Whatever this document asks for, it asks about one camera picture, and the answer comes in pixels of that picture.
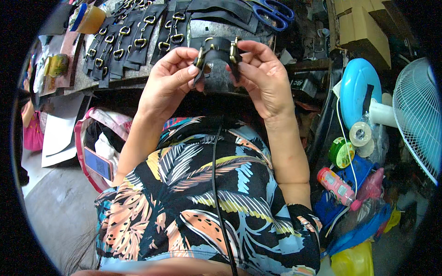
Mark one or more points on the person's left hand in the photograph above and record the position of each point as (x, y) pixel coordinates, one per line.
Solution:
(162, 86)

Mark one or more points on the person's right hand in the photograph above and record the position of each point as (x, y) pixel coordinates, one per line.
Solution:
(267, 86)

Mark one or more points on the black labelled box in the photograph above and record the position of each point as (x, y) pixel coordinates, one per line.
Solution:
(304, 88)

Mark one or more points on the dark metal work block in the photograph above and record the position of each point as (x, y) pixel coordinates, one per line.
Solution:
(221, 77)

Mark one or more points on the pink tote bag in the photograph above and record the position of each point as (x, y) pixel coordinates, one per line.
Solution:
(86, 124)

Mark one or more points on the long black leather strips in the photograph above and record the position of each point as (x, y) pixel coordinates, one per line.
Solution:
(224, 10)

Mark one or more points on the amber jar with blue lid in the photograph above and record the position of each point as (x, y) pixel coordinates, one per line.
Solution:
(90, 19)

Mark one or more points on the green tape roll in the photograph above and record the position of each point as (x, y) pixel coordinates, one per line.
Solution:
(341, 153)

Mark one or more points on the phone with pink case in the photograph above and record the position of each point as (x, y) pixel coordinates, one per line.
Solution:
(98, 164)

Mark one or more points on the brown leather sheet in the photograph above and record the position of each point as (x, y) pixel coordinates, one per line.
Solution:
(67, 51)

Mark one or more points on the clear tape roll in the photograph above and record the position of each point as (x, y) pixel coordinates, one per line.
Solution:
(360, 134)

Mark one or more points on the yellow-green tin can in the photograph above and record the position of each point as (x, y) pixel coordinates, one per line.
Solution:
(58, 65)

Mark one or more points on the white paper sheets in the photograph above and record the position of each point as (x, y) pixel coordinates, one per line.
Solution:
(60, 127)

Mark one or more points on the brown cardboard box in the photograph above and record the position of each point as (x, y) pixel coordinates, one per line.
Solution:
(364, 31)

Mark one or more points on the beige tape roll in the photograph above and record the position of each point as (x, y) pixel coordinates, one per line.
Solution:
(367, 150)

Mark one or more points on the pink plastic bottle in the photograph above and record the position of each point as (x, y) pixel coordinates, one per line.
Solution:
(336, 188)

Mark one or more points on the blue plastic case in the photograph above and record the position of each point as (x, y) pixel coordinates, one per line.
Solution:
(362, 167)

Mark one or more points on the person's body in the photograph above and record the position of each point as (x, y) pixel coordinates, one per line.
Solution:
(207, 207)

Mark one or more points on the pink plastic bag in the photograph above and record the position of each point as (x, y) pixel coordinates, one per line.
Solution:
(372, 186)

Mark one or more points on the white and blue electric fan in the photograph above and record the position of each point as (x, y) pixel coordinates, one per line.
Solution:
(414, 114)

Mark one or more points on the blue plastic lid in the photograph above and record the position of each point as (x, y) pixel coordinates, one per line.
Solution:
(359, 233)

